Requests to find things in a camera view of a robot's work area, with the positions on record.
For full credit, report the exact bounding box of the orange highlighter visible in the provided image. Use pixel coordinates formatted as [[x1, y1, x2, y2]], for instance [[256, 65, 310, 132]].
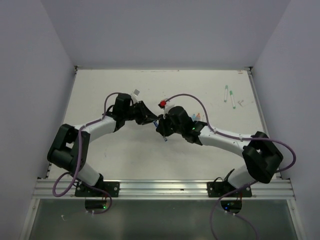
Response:
[[195, 113, 201, 121]]

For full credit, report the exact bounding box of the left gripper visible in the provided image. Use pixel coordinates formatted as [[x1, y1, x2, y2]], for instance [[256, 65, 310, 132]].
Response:
[[123, 100, 158, 125]]

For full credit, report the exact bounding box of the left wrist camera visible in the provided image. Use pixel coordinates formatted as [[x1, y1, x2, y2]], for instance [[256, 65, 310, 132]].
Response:
[[130, 89, 140, 104]]

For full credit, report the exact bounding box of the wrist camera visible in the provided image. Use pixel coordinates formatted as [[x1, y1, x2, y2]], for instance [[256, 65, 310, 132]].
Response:
[[158, 99, 175, 119], [130, 89, 140, 104]]

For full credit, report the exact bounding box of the green capped marker right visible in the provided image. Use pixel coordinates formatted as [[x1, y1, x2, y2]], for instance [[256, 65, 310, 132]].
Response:
[[229, 90, 236, 109]]

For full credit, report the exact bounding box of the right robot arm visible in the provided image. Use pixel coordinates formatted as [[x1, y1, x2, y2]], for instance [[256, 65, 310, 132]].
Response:
[[156, 106, 283, 197]]

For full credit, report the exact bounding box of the aluminium rail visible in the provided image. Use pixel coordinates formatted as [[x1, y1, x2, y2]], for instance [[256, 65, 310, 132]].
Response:
[[31, 177, 297, 201]]

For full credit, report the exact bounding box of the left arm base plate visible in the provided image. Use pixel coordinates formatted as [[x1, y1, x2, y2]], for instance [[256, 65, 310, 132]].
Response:
[[74, 181, 120, 198]]

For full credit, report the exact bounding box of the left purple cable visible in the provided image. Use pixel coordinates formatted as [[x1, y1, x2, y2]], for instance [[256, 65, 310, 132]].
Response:
[[51, 92, 121, 215]]

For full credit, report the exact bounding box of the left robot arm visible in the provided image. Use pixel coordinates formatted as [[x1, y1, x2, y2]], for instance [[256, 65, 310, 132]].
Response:
[[47, 92, 158, 197]]

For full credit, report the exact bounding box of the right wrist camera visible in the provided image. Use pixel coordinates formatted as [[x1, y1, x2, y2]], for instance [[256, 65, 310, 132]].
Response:
[[158, 99, 175, 119]]

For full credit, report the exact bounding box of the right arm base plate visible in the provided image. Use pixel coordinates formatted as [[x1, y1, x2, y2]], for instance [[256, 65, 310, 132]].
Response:
[[206, 177, 253, 198]]

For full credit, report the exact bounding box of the green capped marker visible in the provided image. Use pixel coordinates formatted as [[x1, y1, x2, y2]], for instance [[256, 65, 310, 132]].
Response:
[[229, 90, 236, 109], [223, 85, 229, 103]]

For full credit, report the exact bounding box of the green capped marker left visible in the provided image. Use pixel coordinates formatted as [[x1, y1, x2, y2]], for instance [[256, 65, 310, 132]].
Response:
[[223, 85, 229, 103]]

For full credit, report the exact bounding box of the dark blue capped marker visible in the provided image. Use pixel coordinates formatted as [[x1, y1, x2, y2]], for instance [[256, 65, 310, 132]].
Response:
[[153, 120, 168, 142]]

